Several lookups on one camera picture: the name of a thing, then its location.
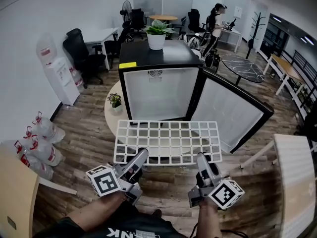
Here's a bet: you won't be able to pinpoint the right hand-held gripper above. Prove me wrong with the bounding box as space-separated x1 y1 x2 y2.
188 152 245 210

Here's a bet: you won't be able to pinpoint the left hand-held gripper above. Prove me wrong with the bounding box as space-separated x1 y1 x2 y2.
86 148 149 205

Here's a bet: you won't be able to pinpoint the white wire fridge shelf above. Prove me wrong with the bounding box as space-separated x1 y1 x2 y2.
113 119 223 166

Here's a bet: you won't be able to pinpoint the black mini fridge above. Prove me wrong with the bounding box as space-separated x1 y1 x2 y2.
118 40 204 126

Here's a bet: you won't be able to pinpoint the person's right forearm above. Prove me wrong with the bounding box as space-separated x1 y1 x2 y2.
198 199 221 238

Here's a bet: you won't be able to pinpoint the person's left forearm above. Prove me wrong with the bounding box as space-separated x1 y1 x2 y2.
65 191 129 232

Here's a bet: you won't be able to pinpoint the round beige platform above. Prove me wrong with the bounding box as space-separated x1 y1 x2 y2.
104 80 191 158

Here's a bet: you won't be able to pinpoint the small plant in white pot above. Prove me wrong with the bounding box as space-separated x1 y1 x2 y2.
106 92 124 114

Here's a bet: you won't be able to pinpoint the person's black printed t-shirt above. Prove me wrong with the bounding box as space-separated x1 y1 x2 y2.
32 202 196 238

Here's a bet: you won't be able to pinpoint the white slatted table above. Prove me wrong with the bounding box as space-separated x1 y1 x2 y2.
239 133 317 238

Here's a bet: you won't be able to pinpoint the white water dispenser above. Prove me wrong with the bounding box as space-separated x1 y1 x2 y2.
43 57 80 106

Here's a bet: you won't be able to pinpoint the clear water jug red label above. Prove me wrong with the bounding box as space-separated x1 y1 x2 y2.
69 64 84 88

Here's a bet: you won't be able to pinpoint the black marble round table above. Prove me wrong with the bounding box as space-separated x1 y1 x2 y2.
221 53 265 86

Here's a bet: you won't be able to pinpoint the large plant in white pot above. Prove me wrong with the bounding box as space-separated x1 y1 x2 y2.
143 19 175 51

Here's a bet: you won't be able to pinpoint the black backpack white trim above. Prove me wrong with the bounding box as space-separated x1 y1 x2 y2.
123 31 135 44

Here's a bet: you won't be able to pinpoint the black mesh office chair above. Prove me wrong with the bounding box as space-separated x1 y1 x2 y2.
62 28 107 89

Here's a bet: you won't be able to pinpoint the wooden table white legs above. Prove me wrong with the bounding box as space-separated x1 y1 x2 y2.
262 53 305 96

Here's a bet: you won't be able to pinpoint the white office desk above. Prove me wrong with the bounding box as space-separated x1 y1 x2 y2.
217 26 243 53
84 27 120 71

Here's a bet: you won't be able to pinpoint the black coat rack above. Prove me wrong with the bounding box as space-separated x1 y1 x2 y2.
245 11 264 60

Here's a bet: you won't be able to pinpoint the small black armchair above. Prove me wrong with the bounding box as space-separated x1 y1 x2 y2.
177 16 188 36

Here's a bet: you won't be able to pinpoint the table power socket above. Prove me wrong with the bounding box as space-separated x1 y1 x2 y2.
6 216 17 230

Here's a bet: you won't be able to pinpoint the large clear dispenser bottle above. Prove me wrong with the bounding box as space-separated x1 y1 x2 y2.
36 32 58 65

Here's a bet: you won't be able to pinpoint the round wooden table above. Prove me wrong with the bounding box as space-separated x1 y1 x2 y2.
148 14 178 24

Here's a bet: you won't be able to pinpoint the black standing fan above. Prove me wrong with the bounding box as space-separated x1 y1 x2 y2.
120 0 132 31

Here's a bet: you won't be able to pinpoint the empty water jug red handle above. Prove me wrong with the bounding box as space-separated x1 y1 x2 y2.
21 155 54 180
31 111 66 143
13 140 33 163
29 134 64 167
23 126 38 143

